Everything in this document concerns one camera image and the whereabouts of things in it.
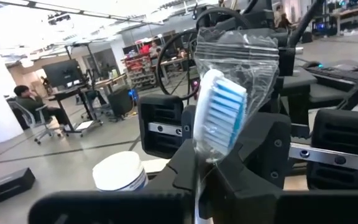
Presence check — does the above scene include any black floor case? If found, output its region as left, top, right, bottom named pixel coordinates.
left=0, top=167, right=36, bottom=206

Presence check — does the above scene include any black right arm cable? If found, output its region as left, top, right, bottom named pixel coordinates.
left=155, top=27, right=204, bottom=100

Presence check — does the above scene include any red parts shelf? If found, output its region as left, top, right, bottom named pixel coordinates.
left=121, top=54, right=155, bottom=91

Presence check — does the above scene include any black overhead camera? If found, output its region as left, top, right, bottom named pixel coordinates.
left=47, top=12, right=71, bottom=26

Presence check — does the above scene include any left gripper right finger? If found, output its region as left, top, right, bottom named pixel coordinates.
left=208, top=169, right=358, bottom=224

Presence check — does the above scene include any black overhead frame beam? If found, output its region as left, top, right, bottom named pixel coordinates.
left=0, top=0, right=164, bottom=26

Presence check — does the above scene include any black desk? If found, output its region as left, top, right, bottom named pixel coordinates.
left=47, top=83, right=104, bottom=138

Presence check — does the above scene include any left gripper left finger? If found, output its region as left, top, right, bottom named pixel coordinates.
left=28, top=139, right=198, bottom=224

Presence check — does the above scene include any Lysol wipes canister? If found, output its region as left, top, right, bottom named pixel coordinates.
left=91, top=151, right=149, bottom=192

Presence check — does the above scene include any grey office chair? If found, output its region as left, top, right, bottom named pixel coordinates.
left=9, top=101, right=62, bottom=146

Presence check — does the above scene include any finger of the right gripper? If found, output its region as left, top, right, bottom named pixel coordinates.
left=225, top=112, right=292, bottom=191
left=181, top=105, right=197, bottom=144

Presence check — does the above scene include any black computer tower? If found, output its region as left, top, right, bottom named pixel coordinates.
left=107, top=88, right=135, bottom=118

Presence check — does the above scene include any black monitor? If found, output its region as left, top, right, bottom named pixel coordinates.
left=42, top=58, right=83, bottom=88

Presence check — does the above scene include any person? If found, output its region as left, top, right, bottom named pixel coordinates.
left=13, top=85, right=71, bottom=133
left=149, top=42, right=163, bottom=58

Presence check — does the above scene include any blue toothbrush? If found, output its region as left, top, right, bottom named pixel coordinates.
left=192, top=27, right=281, bottom=224

